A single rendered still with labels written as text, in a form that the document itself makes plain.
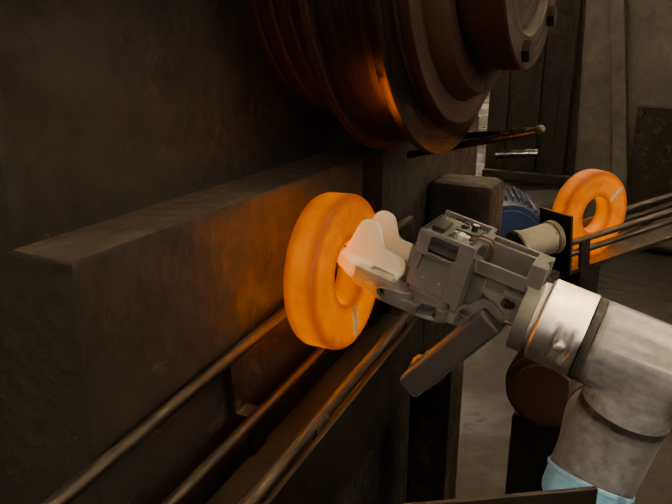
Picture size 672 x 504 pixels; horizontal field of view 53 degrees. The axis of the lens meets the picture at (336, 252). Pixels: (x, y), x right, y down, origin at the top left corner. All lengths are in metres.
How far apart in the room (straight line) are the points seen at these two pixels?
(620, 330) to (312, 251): 0.27
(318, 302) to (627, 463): 0.29
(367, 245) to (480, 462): 1.22
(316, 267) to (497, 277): 0.16
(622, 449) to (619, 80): 2.97
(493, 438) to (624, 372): 1.32
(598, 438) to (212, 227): 0.37
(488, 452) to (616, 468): 1.22
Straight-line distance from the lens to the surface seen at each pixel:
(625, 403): 0.61
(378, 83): 0.66
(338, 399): 0.64
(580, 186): 1.25
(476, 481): 1.74
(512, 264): 0.62
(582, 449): 0.64
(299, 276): 0.62
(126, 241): 0.51
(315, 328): 0.63
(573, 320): 0.59
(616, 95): 3.51
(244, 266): 0.63
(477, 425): 1.94
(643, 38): 3.50
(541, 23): 0.84
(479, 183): 1.04
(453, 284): 0.60
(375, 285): 0.62
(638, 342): 0.60
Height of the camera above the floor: 1.01
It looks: 18 degrees down
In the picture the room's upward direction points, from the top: straight up
